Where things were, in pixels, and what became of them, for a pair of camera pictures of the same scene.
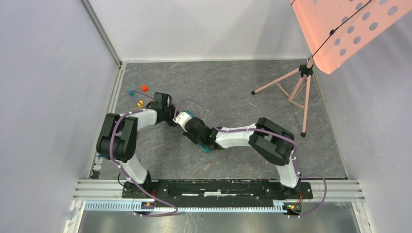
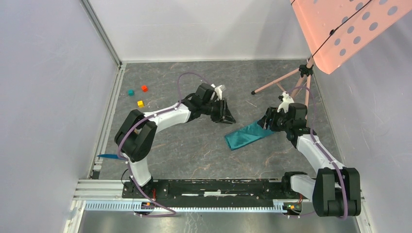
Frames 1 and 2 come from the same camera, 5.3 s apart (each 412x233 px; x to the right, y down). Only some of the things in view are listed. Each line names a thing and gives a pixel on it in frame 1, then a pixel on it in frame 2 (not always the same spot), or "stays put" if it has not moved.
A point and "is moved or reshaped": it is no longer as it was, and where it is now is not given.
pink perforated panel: (334, 30) stays put
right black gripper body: (196, 140) → (279, 122)
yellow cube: (140, 105) stays put
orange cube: (145, 88) stays put
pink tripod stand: (306, 71) stays put
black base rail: (216, 193) stays put
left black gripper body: (169, 113) → (206, 108)
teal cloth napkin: (205, 147) is moved or reshaped
